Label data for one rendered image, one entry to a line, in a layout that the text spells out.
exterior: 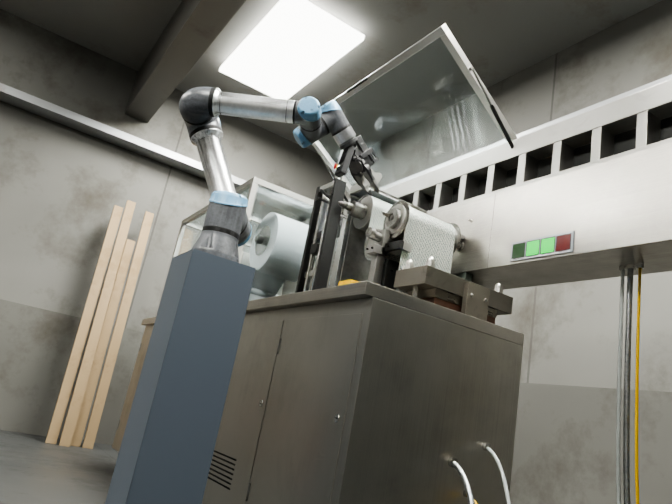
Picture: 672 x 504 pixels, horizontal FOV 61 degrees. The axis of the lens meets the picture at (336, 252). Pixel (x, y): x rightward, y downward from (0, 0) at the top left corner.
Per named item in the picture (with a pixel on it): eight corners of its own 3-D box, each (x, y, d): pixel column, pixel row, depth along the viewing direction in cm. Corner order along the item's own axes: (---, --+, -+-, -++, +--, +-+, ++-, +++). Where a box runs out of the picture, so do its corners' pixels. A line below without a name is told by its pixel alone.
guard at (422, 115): (304, 125, 299) (305, 125, 300) (359, 201, 312) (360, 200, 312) (441, 33, 212) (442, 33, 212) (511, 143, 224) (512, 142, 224)
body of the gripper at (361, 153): (379, 161, 207) (363, 132, 205) (364, 172, 203) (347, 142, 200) (367, 167, 213) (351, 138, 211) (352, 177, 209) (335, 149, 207)
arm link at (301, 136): (290, 121, 195) (316, 105, 197) (292, 137, 205) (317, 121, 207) (303, 138, 193) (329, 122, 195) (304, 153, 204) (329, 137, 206)
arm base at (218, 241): (198, 251, 164) (206, 220, 167) (182, 258, 177) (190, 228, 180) (245, 266, 172) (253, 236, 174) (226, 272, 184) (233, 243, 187)
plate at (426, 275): (393, 287, 192) (396, 270, 194) (477, 316, 211) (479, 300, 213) (424, 283, 179) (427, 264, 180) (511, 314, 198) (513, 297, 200)
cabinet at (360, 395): (105, 464, 346) (144, 325, 370) (205, 476, 377) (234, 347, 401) (311, 644, 136) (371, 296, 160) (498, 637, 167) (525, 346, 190)
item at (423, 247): (397, 277, 199) (404, 228, 204) (446, 295, 210) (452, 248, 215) (397, 277, 199) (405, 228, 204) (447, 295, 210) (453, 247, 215)
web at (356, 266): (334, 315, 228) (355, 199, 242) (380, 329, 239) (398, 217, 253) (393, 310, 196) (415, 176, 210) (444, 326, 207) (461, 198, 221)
